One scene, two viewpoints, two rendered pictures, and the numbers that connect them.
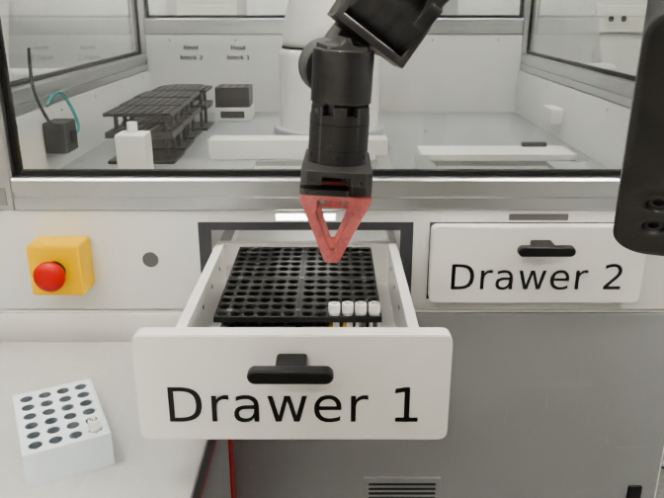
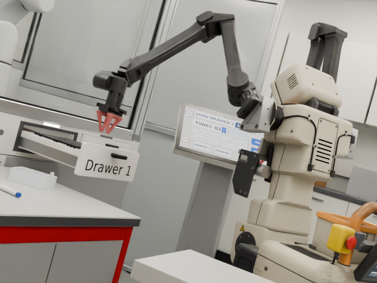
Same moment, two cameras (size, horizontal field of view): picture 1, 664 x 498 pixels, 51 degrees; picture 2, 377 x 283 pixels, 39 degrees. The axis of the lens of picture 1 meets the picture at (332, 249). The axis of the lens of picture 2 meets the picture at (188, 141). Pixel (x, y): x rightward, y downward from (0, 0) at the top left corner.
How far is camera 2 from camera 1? 1.60 m
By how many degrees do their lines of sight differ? 58
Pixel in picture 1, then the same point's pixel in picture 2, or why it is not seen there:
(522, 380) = (91, 192)
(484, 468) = not seen: hidden behind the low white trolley
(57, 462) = (50, 183)
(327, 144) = (117, 102)
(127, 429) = not seen: hidden behind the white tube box
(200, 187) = (26, 108)
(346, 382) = (120, 163)
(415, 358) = (133, 158)
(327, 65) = (122, 83)
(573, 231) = (114, 142)
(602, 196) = (119, 133)
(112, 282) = not seen: outside the picture
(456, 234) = (90, 138)
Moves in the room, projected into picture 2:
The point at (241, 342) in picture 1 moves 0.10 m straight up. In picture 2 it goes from (105, 148) to (113, 120)
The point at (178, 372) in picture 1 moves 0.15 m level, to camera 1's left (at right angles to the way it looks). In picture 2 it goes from (91, 155) to (58, 149)
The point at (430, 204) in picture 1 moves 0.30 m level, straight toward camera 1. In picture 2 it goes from (83, 127) to (130, 142)
